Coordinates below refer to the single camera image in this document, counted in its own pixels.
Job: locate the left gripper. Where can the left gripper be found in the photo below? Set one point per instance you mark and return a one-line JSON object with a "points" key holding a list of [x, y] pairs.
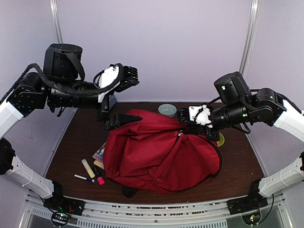
{"points": [[113, 122]]}

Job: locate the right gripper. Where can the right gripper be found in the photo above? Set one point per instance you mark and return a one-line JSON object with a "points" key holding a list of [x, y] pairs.
{"points": [[204, 129]]}

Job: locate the red backpack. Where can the red backpack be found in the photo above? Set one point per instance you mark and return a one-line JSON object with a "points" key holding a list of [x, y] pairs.
{"points": [[156, 154]]}

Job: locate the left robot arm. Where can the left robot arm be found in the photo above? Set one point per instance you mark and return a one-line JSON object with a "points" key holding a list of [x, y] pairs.
{"points": [[60, 83]]}

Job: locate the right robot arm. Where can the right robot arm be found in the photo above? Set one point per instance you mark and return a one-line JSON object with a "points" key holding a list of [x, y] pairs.
{"points": [[244, 105]]}

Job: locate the lime green bowl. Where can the lime green bowl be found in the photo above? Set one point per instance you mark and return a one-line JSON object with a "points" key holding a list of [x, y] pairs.
{"points": [[221, 140]]}

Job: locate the purple illustrated booklet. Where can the purple illustrated booklet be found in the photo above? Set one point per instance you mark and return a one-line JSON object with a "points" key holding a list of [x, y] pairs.
{"points": [[98, 155]]}

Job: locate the peach highlighter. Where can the peach highlighter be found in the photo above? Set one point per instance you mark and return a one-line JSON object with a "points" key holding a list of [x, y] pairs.
{"points": [[99, 164]]}

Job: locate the light blue ceramic bowl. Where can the light blue ceramic bowl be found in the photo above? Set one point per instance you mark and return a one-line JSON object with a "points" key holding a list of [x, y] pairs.
{"points": [[167, 110]]}

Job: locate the yellow highlighter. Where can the yellow highlighter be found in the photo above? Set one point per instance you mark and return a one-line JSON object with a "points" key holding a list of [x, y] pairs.
{"points": [[88, 168]]}

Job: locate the pink highlighter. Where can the pink highlighter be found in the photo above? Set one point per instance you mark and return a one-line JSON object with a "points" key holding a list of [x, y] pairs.
{"points": [[98, 175]]}

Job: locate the white blue pen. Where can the white blue pen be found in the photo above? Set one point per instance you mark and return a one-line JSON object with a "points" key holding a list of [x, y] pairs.
{"points": [[84, 178]]}

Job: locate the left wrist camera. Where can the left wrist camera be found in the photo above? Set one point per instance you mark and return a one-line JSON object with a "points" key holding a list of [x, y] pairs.
{"points": [[115, 78]]}

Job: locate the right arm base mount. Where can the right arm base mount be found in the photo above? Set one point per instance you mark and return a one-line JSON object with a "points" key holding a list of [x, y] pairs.
{"points": [[245, 204]]}

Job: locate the front aluminium rail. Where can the front aluminium rail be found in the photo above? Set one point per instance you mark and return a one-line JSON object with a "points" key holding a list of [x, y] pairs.
{"points": [[208, 214]]}

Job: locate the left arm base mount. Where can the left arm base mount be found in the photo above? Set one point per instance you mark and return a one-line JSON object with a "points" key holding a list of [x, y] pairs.
{"points": [[64, 204]]}

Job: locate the left aluminium frame post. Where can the left aluminium frame post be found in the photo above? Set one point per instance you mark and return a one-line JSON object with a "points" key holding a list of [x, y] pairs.
{"points": [[56, 20]]}

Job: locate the aluminium frame post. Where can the aluminium frame post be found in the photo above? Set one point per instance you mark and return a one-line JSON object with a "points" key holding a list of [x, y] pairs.
{"points": [[249, 41], [56, 20]]}

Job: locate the right aluminium frame post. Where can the right aluminium frame post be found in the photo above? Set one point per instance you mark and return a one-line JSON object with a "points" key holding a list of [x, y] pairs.
{"points": [[249, 41]]}

